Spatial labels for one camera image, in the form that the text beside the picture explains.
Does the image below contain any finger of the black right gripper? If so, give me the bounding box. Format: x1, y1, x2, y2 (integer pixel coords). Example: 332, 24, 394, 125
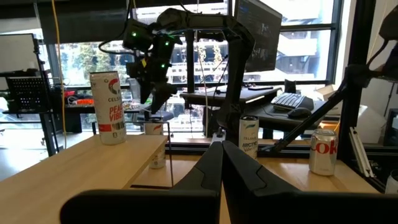
150, 82, 178, 115
139, 77, 154, 105

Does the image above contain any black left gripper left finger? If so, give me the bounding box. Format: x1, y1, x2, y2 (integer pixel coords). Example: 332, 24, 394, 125
60, 141, 224, 224

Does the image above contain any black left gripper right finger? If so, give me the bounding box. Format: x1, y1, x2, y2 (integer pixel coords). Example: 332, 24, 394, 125
222, 140, 398, 224

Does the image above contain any white Celsius can red print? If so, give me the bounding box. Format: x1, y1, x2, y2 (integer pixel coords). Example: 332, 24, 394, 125
144, 117, 167, 170

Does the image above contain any white Celsius Arctic Vibe can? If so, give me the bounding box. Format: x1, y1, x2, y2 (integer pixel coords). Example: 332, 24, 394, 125
238, 114, 260, 160

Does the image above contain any white Celsius Peach Vibe can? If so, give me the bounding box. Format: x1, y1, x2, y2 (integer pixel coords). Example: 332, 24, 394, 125
89, 70, 127, 146

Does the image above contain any black desk riser platform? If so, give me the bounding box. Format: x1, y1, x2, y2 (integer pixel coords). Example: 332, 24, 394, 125
180, 86, 282, 108

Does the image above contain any silver Diet Coke can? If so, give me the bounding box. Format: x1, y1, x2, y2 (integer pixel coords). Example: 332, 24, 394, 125
308, 128, 339, 177

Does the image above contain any black office desk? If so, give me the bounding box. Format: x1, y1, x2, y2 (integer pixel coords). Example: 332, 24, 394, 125
245, 99, 343, 141

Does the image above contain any black computer mouse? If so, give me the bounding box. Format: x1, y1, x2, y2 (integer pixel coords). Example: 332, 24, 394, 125
287, 107, 312, 119

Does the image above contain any silver aluminium extrusion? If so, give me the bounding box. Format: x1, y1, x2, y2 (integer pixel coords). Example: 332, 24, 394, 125
349, 126, 374, 178

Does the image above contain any black computer monitor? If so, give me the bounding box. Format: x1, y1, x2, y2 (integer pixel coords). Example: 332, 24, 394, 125
234, 0, 283, 73

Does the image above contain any black computer keyboard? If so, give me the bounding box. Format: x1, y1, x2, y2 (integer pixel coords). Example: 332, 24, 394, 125
270, 92, 315, 112

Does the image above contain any black perforated panel stand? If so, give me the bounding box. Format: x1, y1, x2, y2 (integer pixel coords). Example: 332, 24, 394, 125
6, 76, 52, 113

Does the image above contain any white board panel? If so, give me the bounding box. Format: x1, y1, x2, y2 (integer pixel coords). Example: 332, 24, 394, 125
0, 33, 41, 74

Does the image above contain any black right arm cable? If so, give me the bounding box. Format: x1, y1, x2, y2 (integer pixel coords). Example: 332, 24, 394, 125
98, 39, 135, 56

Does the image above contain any yellow power cable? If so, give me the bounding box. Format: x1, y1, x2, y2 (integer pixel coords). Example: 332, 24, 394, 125
51, 0, 68, 150

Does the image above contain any wooden shelf black metal frame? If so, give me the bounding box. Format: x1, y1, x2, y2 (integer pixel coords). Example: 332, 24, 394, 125
0, 121, 175, 224

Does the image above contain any black aluminium table frame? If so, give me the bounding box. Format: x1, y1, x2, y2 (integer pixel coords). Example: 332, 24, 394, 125
164, 0, 398, 194

